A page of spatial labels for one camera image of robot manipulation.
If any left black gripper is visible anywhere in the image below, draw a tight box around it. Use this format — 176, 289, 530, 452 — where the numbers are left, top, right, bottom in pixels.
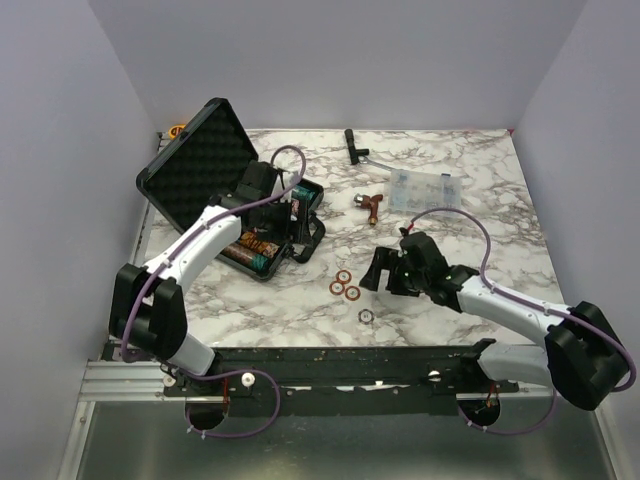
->
258, 196, 312, 246

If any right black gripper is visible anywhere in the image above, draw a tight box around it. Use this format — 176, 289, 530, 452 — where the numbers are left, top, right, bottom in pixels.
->
360, 246, 429, 298

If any orange poker chip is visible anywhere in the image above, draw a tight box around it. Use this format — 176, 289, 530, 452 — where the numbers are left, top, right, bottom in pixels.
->
336, 269, 352, 284
329, 281, 345, 295
344, 286, 361, 301

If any grey purple poker chip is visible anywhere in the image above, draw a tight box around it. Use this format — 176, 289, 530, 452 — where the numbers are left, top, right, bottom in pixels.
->
358, 309, 375, 324

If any black poker chip case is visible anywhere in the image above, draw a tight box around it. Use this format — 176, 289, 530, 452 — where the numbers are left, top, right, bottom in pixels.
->
136, 98, 325, 281

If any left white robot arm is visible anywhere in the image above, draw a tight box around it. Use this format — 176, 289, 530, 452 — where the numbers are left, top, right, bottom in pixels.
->
109, 162, 306, 395

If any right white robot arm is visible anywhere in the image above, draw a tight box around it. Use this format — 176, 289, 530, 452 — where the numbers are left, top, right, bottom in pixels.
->
359, 232, 631, 411

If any brown copper tool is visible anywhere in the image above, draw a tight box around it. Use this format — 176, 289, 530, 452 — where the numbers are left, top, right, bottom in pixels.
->
354, 194, 384, 226

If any clear plastic organizer box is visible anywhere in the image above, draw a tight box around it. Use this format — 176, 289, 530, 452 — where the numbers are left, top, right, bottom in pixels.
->
388, 169, 462, 215

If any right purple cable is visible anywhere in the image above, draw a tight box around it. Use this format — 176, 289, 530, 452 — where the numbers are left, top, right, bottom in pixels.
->
399, 207, 637, 436

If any purple cable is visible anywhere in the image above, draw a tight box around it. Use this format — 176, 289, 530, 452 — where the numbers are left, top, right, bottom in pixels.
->
121, 144, 308, 441
399, 207, 637, 436

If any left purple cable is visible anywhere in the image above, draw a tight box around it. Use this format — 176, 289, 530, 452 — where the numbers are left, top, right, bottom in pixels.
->
121, 144, 308, 441

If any black T-handle wrench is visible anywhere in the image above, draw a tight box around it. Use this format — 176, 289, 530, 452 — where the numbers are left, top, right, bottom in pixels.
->
344, 129, 393, 172

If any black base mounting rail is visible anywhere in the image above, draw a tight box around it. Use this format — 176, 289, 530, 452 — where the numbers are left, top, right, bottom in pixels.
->
99, 344, 531, 419

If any aluminium extrusion rail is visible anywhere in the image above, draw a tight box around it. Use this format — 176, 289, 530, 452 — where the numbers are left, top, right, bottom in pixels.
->
79, 359, 174, 401

